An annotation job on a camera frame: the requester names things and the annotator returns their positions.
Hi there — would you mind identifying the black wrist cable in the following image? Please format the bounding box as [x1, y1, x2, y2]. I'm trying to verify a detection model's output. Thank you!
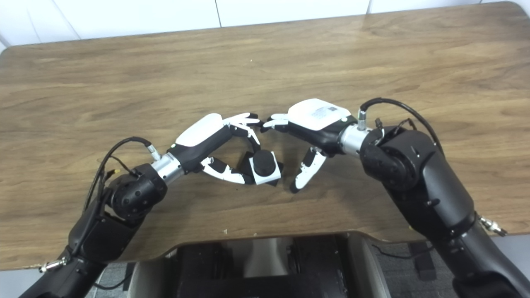
[39, 137, 162, 274]
[357, 97, 508, 237]

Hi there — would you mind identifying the black floor cable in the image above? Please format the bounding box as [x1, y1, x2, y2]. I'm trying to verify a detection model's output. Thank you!
[371, 243, 435, 260]

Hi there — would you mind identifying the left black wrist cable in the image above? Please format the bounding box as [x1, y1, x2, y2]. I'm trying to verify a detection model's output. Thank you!
[39, 137, 162, 274]

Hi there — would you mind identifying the thin wire yellow tip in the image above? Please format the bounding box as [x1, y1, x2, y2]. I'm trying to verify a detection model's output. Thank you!
[101, 156, 139, 180]
[375, 118, 418, 137]

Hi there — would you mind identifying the white square piece with hole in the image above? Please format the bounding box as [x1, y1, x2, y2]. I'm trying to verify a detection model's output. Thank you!
[248, 151, 283, 185]

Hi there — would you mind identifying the black table foot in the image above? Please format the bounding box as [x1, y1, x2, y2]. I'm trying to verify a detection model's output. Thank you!
[408, 241, 437, 282]

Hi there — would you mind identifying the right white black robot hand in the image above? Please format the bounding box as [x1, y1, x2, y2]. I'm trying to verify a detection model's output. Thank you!
[260, 98, 359, 194]

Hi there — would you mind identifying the right thin wire yellow tip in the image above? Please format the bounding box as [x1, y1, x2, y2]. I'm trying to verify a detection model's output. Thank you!
[375, 118, 418, 137]

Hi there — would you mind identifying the black grey robot torso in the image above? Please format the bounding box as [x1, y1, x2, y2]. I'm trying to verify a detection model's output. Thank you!
[126, 233, 392, 298]

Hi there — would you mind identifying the black peg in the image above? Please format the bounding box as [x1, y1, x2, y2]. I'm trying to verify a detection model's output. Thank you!
[236, 150, 284, 187]

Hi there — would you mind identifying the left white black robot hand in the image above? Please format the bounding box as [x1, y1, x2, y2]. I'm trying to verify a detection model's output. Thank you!
[168, 112, 262, 185]

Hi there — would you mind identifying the left thin wire yellow tip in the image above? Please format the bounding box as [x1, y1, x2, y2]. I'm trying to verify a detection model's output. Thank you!
[101, 156, 139, 180]

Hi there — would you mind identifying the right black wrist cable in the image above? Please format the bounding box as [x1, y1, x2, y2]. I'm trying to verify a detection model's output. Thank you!
[357, 97, 508, 237]

